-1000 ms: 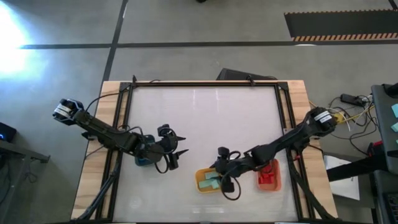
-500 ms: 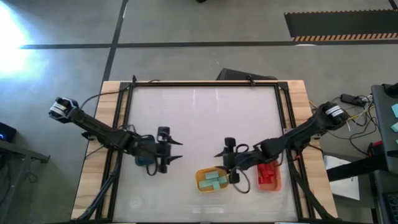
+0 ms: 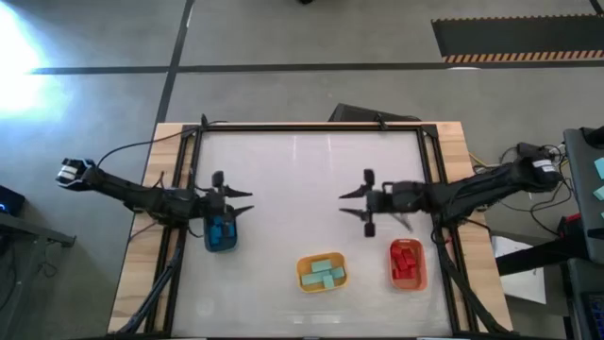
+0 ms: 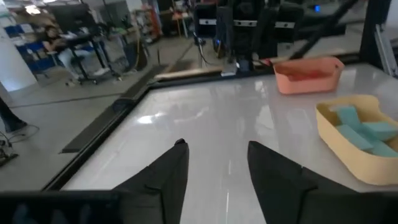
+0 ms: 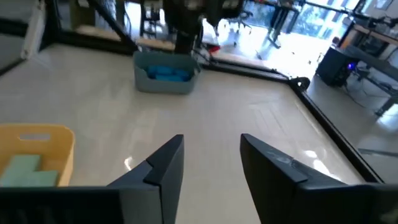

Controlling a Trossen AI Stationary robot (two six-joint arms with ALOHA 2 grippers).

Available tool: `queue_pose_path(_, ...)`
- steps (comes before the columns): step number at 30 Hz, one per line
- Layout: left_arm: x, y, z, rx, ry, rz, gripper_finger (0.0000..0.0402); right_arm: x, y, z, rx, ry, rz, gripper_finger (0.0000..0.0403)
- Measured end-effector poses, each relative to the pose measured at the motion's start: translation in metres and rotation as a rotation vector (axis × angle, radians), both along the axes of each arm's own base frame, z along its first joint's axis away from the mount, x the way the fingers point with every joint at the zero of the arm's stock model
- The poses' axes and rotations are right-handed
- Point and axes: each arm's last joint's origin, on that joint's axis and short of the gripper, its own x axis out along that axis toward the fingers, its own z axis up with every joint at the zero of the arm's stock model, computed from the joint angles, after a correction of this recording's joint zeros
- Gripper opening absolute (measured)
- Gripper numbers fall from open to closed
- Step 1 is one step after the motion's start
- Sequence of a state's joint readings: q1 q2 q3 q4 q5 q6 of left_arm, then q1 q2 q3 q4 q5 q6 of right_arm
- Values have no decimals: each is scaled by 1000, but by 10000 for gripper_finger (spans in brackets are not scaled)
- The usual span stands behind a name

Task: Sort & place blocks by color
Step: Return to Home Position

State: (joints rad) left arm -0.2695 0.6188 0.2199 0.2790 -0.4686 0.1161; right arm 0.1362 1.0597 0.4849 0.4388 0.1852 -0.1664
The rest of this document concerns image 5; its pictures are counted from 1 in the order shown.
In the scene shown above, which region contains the grey-blue plastic bin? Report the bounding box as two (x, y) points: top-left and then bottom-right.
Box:
(132, 50), (201, 95)

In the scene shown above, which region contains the short teal block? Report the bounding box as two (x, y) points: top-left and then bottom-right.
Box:
(5, 154), (42, 175)

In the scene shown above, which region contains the blue cube block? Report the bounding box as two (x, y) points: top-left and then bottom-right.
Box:
(174, 68), (191, 82)

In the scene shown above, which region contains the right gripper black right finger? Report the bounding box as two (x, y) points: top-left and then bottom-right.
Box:
(239, 133), (398, 224)

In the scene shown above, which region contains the long teal block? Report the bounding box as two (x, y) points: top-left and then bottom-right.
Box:
(0, 170), (60, 187)

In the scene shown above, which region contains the dark metal desk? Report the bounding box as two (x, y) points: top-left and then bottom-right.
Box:
(341, 18), (398, 118)

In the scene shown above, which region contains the yellow plastic bin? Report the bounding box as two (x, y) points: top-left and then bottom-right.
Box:
(0, 123), (76, 187)

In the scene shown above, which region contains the black table frame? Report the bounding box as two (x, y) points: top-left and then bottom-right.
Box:
(0, 0), (384, 184)

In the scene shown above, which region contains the blue rounded block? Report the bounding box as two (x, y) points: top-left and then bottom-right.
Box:
(146, 65), (165, 78)

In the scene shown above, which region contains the white panel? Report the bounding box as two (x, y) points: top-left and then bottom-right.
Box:
(20, 0), (47, 60)

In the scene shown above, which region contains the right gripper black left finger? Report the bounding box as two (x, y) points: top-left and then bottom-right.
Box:
(0, 134), (185, 224)

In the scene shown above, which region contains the black computer with blue light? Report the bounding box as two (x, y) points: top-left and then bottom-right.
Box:
(315, 46), (361, 88)

